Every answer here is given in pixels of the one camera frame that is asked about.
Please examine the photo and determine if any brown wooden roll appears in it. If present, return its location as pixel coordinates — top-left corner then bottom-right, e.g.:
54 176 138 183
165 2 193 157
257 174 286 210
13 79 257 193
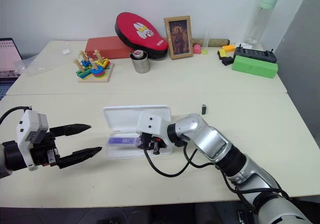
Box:
190 37 231 47

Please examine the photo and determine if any red rectangular box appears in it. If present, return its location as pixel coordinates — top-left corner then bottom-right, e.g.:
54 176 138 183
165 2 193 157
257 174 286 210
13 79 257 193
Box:
84 36 134 60

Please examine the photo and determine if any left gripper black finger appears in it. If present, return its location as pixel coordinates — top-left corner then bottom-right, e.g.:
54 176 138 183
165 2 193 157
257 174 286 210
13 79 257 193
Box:
56 146 104 170
48 123 92 138

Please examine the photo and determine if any clear plastic bag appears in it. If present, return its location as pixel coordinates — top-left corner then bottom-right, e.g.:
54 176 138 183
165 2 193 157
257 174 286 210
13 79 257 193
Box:
14 55 49 75

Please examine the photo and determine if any clear tube with green base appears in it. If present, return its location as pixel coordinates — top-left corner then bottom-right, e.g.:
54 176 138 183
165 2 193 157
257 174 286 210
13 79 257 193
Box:
201 32 211 56

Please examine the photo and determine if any white plastic pencil case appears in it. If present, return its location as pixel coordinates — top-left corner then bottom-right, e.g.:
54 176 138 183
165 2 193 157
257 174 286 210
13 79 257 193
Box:
102 104 174 160

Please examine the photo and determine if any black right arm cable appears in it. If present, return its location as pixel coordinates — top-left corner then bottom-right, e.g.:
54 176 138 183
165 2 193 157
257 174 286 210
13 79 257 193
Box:
143 143 227 178

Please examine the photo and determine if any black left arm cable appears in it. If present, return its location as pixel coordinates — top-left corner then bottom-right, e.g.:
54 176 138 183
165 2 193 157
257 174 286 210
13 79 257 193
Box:
0 105 33 125

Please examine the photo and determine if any red cartoon punching pad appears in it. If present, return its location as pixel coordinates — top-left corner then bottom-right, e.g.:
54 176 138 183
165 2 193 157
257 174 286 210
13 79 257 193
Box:
114 12 169 61

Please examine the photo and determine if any laptop with pink screen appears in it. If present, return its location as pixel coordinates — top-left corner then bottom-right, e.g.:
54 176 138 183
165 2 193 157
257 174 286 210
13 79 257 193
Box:
0 38 24 79

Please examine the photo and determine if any green foam block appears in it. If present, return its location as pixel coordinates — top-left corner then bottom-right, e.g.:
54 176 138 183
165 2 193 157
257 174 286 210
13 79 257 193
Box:
231 55 279 80

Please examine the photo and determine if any purple marker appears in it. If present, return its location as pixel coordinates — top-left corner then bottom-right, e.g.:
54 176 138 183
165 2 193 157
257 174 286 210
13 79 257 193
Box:
107 137 141 147

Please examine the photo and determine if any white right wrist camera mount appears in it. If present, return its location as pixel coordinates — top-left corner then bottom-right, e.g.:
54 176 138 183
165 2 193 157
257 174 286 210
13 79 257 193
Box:
135 111 174 136

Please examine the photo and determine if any wooden framed portrait picture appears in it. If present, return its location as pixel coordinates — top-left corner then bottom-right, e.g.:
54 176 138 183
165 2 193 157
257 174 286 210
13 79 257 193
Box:
163 15 194 60

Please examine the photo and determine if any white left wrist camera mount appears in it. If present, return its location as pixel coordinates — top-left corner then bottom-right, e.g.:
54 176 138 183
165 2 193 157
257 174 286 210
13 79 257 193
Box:
15 109 50 171

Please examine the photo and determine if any clear bottle with green lid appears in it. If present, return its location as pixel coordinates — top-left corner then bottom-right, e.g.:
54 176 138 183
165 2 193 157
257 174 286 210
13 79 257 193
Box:
243 0 279 50

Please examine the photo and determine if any metal cup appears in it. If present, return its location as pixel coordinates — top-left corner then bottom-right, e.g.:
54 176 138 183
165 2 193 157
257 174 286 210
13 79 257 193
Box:
128 50 152 74

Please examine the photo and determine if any small black block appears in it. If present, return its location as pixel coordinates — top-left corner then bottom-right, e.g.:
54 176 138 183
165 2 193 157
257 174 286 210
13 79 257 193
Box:
220 56 235 66

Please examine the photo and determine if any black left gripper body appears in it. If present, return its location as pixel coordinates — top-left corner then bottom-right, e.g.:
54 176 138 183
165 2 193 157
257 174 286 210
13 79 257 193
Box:
29 128 61 169

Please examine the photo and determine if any wooden colourful shape stacking toy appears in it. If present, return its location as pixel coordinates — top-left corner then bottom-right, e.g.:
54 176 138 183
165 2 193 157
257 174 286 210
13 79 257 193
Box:
72 49 115 84

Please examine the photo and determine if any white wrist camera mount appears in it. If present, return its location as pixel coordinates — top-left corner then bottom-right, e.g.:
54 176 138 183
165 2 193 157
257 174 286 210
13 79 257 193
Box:
135 111 174 136
15 109 50 171

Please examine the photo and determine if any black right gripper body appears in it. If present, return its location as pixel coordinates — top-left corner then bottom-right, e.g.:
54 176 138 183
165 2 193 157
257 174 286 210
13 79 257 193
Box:
138 132 161 150

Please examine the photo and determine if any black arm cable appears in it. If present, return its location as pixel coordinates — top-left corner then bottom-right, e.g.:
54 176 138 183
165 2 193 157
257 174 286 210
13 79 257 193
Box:
0 105 33 125
143 143 227 178

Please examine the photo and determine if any black remote controller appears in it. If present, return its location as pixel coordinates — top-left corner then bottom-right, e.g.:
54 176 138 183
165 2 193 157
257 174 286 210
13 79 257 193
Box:
233 43 279 64

